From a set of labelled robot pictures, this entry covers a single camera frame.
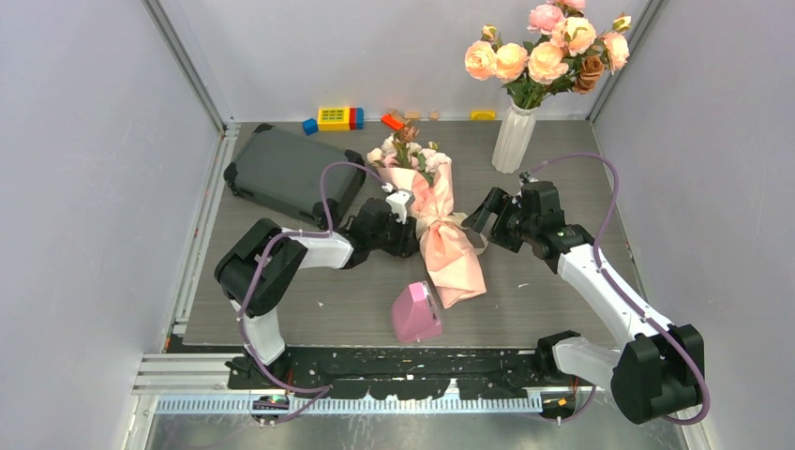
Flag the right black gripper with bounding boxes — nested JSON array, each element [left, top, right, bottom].
[[461, 187, 537, 254]]

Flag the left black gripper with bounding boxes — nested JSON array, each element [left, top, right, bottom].
[[368, 210, 419, 258]]

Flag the cream printed ribbon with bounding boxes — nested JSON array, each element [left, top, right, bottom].
[[427, 213, 488, 258]]

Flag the pink paper bouquet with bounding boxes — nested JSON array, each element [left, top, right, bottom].
[[367, 126, 487, 308]]

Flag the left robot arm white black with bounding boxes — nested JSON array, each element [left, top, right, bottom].
[[214, 189, 419, 388]]

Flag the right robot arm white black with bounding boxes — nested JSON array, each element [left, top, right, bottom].
[[463, 180, 711, 425]]

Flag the white ribbed vase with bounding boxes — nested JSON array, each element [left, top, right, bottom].
[[491, 104, 538, 173]]

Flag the peach pink flowers in vase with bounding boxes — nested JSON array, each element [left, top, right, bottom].
[[463, 1, 633, 110]]

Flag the small yellow toy block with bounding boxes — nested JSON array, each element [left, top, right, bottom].
[[470, 110, 496, 121]]

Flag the orange red toy block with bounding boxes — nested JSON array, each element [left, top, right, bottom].
[[381, 113, 405, 131]]

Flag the red blue toy block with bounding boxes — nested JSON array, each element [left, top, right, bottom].
[[348, 107, 365, 130]]

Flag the dark grey hard case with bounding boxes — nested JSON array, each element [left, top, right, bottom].
[[223, 123, 367, 230]]

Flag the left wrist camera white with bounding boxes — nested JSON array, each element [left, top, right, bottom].
[[381, 182, 414, 224]]

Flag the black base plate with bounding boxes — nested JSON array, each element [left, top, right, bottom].
[[226, 344, 597, 402]]

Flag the aluminium frame rail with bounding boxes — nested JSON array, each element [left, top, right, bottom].
[[133, 353, 591, 420]]

